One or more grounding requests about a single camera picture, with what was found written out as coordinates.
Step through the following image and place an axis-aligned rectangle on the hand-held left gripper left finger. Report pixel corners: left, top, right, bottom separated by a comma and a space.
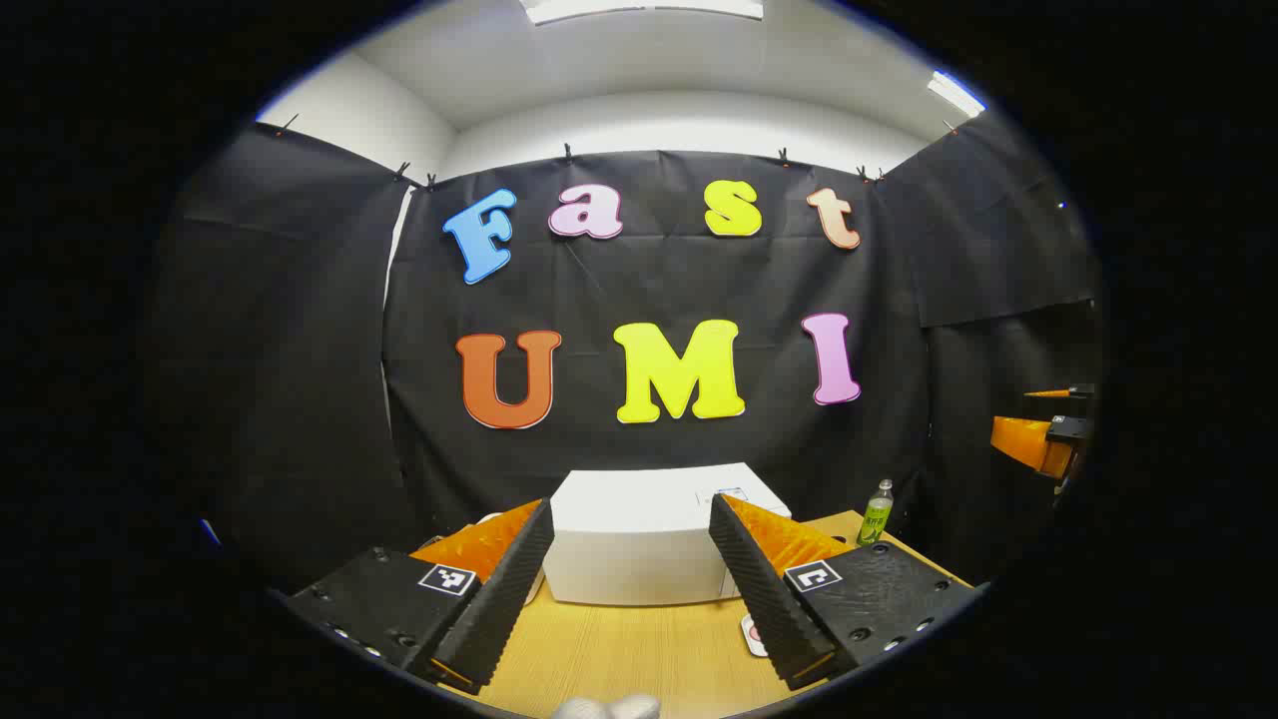
285, 497, 556, 697

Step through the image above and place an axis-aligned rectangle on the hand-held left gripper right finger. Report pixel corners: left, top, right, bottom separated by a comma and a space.
708, 491, 989, 692

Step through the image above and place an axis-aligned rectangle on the white microwave oven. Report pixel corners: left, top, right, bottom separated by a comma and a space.
542, 461, 795, 607

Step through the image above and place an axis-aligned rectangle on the green drink bottle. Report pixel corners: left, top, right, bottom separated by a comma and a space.
857, 479, 896, 548

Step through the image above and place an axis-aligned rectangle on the ceiling light panel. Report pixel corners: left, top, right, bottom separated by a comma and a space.
519, 0, 765, 26
927, 70, 987, 119

